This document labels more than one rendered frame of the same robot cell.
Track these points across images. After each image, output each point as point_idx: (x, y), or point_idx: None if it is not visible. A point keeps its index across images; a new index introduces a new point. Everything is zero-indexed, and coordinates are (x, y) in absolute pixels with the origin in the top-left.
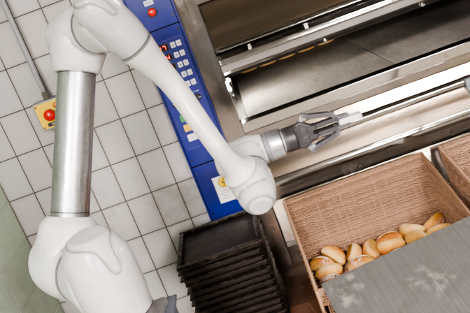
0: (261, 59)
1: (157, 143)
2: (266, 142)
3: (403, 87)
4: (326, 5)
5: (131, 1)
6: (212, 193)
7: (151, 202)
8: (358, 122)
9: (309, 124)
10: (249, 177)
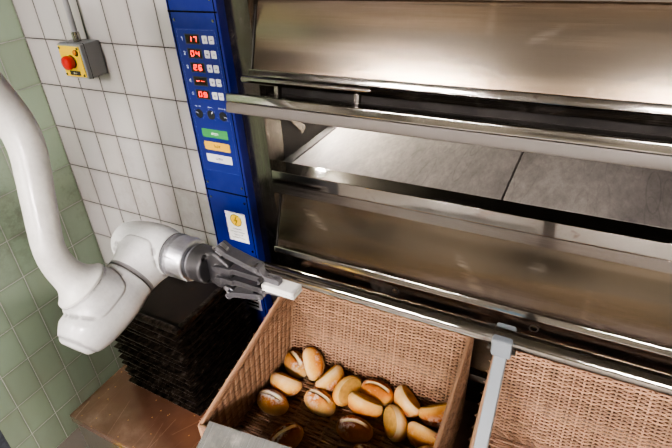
0: (274, 117)
1: (183, 143)
2: (162, 255)
3: (493, 237)
4: (413, 78)
5: None
6: (223, 224)
7: (171, 196)
8: (313, 290)
9: (229, 262)
10: (68, 307)
